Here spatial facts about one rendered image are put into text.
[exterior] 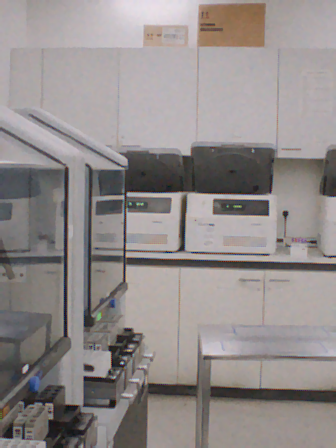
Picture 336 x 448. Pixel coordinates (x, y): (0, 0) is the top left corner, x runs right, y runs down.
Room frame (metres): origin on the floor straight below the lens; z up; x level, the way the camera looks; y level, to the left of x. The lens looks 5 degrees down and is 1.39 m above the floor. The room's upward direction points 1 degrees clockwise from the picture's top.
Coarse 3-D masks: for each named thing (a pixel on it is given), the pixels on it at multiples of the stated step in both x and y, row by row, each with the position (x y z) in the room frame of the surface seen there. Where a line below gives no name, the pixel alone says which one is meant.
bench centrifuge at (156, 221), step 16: (128, 160) 4.48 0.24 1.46; (144, 160) 4.47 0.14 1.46; (160, 160) 4.46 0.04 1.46; (176, 160) 4.44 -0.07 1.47; (128, 176) 4.66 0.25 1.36; (144, 176) 4.65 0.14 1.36; (160, 176) 4.63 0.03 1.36; (176, 176) 4.61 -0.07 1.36; (128, 192) 4.37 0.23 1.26; (144, 192) 4.37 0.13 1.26; (160, 192) 4.40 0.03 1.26; (176, 192) 4.51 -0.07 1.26; (128, 208) 4.29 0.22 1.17; (144, 208) 4.28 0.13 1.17; (160, 208) 4.27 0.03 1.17; (176, 208) 4.28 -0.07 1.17; (128, 224) 4.27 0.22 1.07; (144, 224) 4.26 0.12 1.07; (160, 224) 4.25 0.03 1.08; (176, 224) 4.24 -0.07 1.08; (128, 240) 4.28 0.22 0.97; (144, 240) 4.26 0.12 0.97; (160, 240) 4.25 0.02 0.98; (176, 240) 4.25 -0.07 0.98
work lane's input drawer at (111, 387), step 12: (108, 372) 1.95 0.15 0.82; (120, 372) 1.99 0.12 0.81; (84, 384) 1.90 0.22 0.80; (96, 384) 1.89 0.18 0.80; (108, 384) 1.89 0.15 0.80; (120, 384) 1.95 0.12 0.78; (84, 396) 1.90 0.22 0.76; (96, 396) 1.89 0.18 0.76; (108, 396) 1.89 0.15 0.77; (120, 396) 1.95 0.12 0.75; (132, 396) 1.93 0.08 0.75
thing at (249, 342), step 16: (208, 336) 2.42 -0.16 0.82; (224, 336) 2.42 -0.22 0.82; (240, 336) 2.42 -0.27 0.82; (256, 336) 2.43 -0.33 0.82; (272, 336) 2.43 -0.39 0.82; (288, 336) 2.43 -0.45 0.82; (304, 336) 2.43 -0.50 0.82; (320, 336) 2.43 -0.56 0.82; (208, 352) 2.19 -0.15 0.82; (224, 352) 2.20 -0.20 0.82; (240, 352) 2.20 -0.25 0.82; (256, 352) 2.20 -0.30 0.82; (272, 352) 2.20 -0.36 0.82; (288, 352) 2.20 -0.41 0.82; (304, 352) 2.21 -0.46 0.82; (320, 352) 2.21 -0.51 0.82; (208, 368) 2.17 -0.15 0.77; (208, 384) 2.17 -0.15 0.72; (208, 400) 2.17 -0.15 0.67; (208, 416) 2.17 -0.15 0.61; (208, 432) 2.17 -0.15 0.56
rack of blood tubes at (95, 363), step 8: (88, 352) 1.99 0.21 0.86; (96, 352) 2.01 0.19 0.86; (104, 352) 2.00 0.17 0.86; (88, 360) 1.91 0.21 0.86; (96, 360) 1.91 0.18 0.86; (104, 360) 1.91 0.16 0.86; (88, 368) 2.01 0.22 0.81; (96, 368) 1.91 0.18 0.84; (104, 368) 1.91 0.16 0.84; (96, 376) 1.91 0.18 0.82; (104, 376) 1.91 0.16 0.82
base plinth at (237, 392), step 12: (156, 384) 4.30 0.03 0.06; (168, 384) 4.29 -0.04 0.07; (216, 396) 4.25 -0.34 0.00; (228, 396) 4.25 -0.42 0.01; (240, 396) 4.24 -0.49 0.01; (252, 396) 4.23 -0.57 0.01; (264, 396) 4.23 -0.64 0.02; (276, 396) 4.22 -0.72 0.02; (288, 396) 4.21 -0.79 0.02; (300, 396) 4.20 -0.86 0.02; (312, 396) 4.19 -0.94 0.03; (324, 396) 4.19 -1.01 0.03
